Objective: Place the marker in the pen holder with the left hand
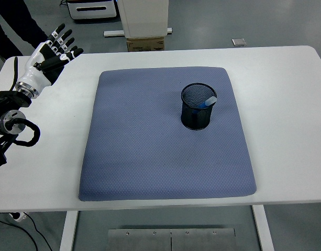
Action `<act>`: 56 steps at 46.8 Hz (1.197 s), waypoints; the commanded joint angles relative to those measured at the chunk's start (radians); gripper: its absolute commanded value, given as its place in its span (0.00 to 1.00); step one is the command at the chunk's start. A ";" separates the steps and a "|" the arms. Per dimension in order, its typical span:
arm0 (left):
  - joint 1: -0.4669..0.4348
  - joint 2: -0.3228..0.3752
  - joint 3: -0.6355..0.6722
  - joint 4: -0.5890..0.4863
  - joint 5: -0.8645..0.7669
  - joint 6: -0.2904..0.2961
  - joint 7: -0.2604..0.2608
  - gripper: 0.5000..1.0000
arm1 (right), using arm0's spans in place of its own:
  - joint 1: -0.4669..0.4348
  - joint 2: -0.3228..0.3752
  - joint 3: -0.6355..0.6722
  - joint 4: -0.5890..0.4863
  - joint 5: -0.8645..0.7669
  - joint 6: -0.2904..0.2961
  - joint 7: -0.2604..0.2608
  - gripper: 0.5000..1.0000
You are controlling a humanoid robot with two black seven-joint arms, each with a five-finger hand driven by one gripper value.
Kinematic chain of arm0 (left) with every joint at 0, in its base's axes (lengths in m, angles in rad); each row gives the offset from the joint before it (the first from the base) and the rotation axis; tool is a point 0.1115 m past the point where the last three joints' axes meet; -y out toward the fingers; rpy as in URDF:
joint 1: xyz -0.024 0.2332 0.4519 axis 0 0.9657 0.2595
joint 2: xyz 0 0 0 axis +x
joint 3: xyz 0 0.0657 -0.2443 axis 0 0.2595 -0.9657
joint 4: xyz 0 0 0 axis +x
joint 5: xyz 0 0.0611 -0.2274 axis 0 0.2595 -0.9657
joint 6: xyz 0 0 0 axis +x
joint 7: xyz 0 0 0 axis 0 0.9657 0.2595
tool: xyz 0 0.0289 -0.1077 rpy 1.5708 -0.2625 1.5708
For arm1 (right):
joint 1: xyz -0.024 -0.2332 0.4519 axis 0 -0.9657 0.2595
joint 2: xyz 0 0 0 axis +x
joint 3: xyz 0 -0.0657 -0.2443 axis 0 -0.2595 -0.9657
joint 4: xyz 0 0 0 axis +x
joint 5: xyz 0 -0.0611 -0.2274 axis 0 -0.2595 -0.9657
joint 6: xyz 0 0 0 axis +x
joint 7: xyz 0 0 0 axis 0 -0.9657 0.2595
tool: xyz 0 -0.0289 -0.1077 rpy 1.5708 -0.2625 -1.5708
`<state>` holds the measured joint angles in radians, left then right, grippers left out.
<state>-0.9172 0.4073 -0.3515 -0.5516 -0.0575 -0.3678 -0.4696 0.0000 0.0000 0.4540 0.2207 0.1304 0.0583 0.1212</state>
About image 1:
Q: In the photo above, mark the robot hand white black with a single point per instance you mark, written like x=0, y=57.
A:
x=34, y=77

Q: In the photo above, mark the blue marker with clear cap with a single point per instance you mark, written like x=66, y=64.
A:
x=210, y=101

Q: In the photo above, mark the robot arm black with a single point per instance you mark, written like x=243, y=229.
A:
x=8, y=102

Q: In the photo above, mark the black mesh pen holder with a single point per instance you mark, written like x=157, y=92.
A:
x=195, y=121

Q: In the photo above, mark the person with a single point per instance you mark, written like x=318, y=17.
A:
x=21, y=23

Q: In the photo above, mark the white appliance with dark slot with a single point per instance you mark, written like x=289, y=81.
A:
x=92, y=11

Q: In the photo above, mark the white base bar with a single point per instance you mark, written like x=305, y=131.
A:
x=113, y=33

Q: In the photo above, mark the cardboard box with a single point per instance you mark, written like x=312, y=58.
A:
x=144, y=45

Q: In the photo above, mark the white cabinet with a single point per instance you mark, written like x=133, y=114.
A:
x=144, y=18

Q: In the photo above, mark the blue-grey textured mat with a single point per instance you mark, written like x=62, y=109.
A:
x=163, y=162

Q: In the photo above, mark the white table leg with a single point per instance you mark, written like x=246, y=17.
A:
x=68, y=232
x=263, y=230

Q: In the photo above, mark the grey metal plate with screws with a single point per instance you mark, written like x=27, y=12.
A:
x=149, y=240

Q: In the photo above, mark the grey floor socket plate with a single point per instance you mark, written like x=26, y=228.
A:
x=238, y=42

